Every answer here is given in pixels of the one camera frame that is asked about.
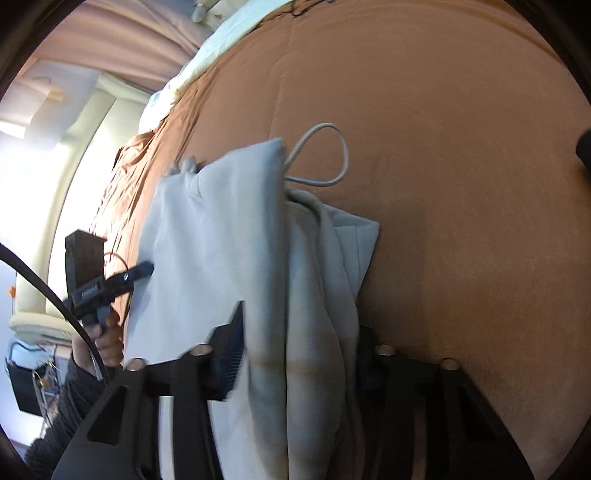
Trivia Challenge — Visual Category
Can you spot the person's left forearm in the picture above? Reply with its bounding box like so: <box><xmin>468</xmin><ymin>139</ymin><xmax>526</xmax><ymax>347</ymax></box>
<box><xmin>25</xmin><ymin>346</ymin><xmax>116</xmax><ymax>472</ymax></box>

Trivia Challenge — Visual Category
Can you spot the black object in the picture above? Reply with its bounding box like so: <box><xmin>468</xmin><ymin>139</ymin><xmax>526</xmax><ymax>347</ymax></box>
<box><xmin>576</xmin><ymin>129</ymin><xmax>591</xmax><ymax>172</ymax></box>

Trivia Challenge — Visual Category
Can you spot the black storage basket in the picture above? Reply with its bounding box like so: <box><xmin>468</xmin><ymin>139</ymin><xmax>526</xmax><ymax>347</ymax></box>
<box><xmin>4</xmin><ymin>342</ymin><xmax>61</xmax><ymax>416</ymax></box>

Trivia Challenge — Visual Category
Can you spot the pink curtain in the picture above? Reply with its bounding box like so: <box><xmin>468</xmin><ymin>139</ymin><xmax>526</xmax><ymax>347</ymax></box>
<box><xmin>14</xmin><ymin>0</ymin><xmax>218</xmax><ymax>100</ymax></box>

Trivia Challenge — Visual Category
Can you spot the person's left hand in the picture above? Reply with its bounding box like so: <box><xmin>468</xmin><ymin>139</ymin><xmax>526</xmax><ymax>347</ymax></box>
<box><xmin>71</xmin><ymin>310</ymin><xmax>125</xmax><ymax>368</ymax></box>

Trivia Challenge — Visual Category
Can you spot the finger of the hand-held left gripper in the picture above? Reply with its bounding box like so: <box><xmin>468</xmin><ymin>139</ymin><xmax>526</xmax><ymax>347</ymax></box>
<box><xmin>124</xmin><ymin>261</ymin><xmax>154</xmax><ymax>288</ymax></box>

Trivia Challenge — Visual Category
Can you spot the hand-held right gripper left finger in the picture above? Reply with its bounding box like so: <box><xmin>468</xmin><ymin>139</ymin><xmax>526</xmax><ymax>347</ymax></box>
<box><xmin>51</xmin><ymin>300</ymin><xmax>245</xmax><ymax>480</ymax></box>

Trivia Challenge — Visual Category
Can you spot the beige zip-collar sweatshirt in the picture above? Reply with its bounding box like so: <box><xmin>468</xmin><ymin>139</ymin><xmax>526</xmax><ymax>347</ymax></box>
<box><xmin>124</xmin><ymin>122</ymin><xmax>380</xmax><ymax>480</ymax></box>

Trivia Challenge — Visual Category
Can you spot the orange-brown bed sheet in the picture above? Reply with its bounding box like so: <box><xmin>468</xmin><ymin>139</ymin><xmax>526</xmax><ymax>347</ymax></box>
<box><xmin>88</xmin><ymin>0</ymin><xmax>591</xmax><ymax>480</ymax></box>

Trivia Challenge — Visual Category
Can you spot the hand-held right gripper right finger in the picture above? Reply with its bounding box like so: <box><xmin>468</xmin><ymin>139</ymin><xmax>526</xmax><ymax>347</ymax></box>
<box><xmin>355</xmin><ymin>325</ymin><xmax>536</xmax><ymax>480</ymax></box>

